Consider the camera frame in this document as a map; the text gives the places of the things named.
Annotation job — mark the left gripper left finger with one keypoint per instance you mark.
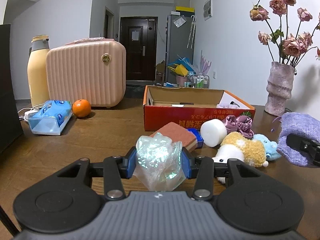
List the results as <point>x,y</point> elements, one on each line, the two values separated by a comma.
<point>113,169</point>

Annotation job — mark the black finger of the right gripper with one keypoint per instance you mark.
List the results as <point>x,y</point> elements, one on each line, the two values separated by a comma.
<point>304,151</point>

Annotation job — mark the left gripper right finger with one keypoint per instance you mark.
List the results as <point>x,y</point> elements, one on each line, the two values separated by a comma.
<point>203,170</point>

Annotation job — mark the lilac knitted cloth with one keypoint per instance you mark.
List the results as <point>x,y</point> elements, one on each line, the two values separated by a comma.
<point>299,124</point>

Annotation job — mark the white foam cylinder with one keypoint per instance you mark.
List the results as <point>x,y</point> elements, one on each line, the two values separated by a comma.
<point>213,132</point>

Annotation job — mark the yellow white plush dog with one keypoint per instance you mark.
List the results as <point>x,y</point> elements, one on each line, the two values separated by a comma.
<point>236,146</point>

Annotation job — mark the blue plush toy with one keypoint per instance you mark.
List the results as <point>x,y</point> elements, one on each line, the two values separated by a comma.
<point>270,147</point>

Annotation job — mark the red scouring sponge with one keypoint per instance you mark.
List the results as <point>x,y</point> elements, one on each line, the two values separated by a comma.
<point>178,133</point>

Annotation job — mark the iridescent plastic bag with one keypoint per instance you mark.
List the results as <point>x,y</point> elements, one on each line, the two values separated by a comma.
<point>158,163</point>

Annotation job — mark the purple satin scrunchie bonnet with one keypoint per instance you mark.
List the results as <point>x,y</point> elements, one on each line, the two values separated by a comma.
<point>241,124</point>

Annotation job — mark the blue small packet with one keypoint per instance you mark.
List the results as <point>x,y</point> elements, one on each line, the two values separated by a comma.
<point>198,136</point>

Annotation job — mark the orange cardboard box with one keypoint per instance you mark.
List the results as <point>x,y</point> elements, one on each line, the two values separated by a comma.
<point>190,107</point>

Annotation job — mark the orange tangerine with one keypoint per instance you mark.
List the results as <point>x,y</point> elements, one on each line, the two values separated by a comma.
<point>81,108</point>

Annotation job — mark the mauve textured vase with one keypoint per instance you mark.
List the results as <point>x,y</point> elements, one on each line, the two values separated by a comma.
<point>279,88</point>

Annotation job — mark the blue tissue pack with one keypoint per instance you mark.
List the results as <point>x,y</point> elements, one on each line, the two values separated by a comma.
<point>52,118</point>

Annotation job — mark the pink ribbed suitcase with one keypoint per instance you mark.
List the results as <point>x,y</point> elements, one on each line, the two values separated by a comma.
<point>91,68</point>

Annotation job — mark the yellow and blue bags pile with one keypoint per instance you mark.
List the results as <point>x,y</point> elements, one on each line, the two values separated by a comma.
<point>181,67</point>

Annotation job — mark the dried pink rose bouquet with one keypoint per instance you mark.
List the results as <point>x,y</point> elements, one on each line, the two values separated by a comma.
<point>292,48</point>

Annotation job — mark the yellow thermos jug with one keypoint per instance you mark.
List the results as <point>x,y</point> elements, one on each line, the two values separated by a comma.
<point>36,70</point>

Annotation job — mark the dark brown entrance door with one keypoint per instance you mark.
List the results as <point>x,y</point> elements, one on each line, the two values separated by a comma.
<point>139,37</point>

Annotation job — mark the grey metal cabinet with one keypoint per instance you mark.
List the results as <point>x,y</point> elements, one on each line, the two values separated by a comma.
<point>178,44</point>

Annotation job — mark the wire trolley with bottles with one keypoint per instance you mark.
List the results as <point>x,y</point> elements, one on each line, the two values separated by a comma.
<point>197,80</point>

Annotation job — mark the white charger with cable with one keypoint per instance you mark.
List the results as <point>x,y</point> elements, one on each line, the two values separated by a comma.
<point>25,113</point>

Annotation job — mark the wall electrical panel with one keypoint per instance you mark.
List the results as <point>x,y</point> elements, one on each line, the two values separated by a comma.
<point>207,10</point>

